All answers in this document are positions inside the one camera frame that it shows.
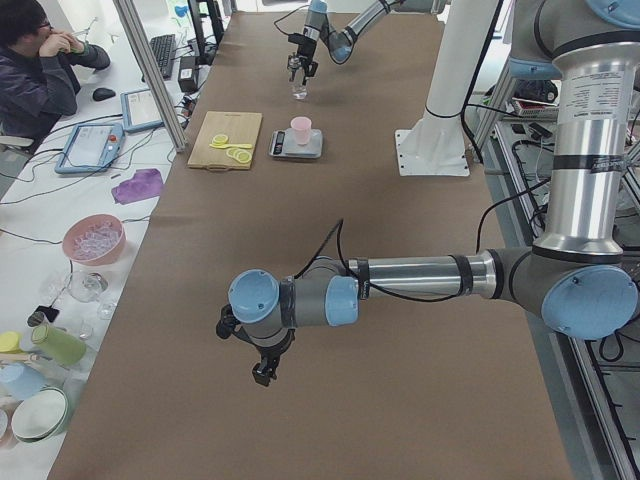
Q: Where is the lemon slice front top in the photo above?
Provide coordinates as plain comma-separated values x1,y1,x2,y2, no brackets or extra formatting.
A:
210,134,229,146

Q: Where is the teach pendant tablet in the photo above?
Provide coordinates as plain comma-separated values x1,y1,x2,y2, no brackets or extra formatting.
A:
120,89,164,133
54,122,124,175

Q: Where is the white green bowl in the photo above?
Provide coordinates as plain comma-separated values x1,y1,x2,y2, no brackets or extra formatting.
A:
12,387,73,443

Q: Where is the green tumbler cup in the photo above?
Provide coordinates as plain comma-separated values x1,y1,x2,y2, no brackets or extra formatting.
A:
31,324,87,367

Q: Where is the bamboo cutting board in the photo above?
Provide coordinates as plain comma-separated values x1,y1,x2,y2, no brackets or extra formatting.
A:
187,111,262,171

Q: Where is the black box on desk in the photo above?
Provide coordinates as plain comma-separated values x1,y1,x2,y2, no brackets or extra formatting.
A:
177,56,199,93

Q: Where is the digital kitchen scale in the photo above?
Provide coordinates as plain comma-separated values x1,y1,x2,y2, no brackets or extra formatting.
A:
268,128,324,161

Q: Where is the lemon slice far end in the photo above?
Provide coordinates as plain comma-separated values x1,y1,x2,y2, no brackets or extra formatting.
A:
235,151,252,164

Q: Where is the seated person dark jacket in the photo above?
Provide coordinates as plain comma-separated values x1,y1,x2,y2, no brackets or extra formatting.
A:
1,1,110,144

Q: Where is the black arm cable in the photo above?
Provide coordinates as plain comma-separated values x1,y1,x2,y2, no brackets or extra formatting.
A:
272,3,311,37
292,217,556,304

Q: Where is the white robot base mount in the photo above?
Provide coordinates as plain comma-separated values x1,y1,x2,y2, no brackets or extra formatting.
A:
395,0,502,177

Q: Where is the black computer mouse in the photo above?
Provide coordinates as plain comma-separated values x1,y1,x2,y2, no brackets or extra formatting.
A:
92,87,116,102

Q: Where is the lemon slice middle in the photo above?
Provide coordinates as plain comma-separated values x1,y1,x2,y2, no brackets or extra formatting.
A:
231,151,251,163

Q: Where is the clear glass bowl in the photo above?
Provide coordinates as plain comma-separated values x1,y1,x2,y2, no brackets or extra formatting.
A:
66,271,108,303

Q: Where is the pink plastic cup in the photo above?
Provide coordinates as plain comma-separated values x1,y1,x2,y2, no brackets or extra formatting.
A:
290,116,312,145

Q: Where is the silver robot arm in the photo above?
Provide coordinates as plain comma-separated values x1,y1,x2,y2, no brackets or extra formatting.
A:
287,0,447,85
216,1,639,385

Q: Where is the pink bowl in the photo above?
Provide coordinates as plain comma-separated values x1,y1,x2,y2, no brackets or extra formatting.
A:
62,214,126,266

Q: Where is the purple cloth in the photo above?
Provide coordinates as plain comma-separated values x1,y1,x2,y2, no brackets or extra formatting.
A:
111,168,164,205

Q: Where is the far teach pendant tablet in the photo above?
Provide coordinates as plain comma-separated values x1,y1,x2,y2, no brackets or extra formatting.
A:
120,89,164,133

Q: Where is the aluminium frame post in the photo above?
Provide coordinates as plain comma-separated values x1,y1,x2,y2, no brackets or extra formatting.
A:
113,0,187,153

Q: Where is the light blue cup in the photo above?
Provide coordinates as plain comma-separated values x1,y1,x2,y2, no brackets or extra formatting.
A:
1,363,46,400

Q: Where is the glass sauce bottle metal spout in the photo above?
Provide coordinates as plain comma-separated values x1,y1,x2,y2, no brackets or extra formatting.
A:
290,57,307,100

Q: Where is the black keyboard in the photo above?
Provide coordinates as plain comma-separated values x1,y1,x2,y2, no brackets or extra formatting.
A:
149,34,176,79

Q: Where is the yellow cup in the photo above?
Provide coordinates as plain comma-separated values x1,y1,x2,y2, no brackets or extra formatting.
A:
0,331,23,354

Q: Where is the yellow plastic knife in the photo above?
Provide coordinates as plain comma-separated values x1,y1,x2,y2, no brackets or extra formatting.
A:
209,143,253,149

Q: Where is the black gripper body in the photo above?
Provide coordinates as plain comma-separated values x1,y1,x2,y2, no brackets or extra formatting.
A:
230,317,295,352
288,33,317,68

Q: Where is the near teach pendant tablet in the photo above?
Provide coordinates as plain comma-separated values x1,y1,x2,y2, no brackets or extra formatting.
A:
54,122,124,175

